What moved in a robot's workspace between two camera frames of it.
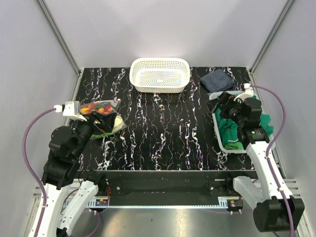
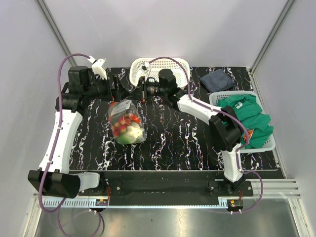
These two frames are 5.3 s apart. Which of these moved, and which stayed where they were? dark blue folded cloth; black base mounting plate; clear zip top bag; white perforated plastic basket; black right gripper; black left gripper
Moved: clear zip top bag; black left gripper; black right gripper
Stayed: dark blue folded cloth; black base mounting plate; white perforated plastic basket
